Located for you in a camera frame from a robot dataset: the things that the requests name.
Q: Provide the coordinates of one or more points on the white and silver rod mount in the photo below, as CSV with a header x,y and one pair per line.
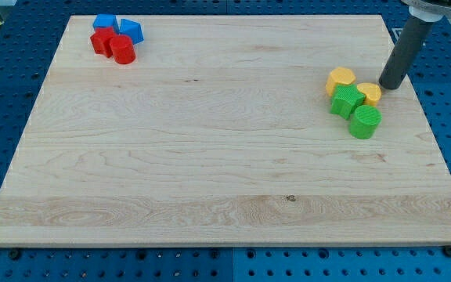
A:
x,y
429,10

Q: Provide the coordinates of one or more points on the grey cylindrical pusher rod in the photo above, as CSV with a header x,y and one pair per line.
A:
x,y
404,52

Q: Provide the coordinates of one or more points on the yellow hexagon block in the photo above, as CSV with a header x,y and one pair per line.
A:
x,y
339,76

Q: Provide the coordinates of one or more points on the yellow heart block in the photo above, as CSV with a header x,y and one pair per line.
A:
x,y
372,93

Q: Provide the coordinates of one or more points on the green star block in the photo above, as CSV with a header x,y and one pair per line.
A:
x,y
345,100

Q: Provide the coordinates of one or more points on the green cylinder block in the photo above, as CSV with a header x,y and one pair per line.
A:
x,y
364,122

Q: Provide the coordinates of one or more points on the wooden board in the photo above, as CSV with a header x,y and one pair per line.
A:
x,y
220,134

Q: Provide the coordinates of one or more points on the blue wedge block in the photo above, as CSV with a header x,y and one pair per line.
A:
x,y
132,29

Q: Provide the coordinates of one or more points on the red cylinder block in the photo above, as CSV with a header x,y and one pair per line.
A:
x,y
122,49

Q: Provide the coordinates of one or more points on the blue cube block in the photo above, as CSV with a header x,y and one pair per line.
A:
x,y
106,20

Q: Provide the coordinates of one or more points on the red star block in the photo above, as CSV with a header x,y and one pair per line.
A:
x,y
101,40

